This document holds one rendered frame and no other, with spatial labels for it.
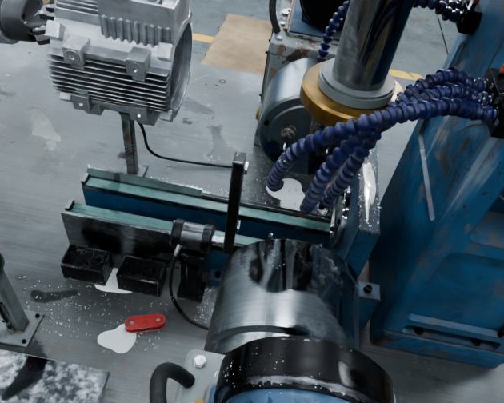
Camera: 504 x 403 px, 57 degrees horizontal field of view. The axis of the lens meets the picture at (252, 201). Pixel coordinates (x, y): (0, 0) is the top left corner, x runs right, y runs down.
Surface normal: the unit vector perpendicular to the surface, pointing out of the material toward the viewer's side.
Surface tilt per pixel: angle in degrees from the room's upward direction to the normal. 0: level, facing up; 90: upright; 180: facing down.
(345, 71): 90
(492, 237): 3
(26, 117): 0
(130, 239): 90
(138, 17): 92
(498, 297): 90
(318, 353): 4
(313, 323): 13
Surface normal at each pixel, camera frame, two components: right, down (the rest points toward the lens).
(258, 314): -0.30, -0.69
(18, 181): 0.11, -0.67
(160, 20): -0.15, 0.73
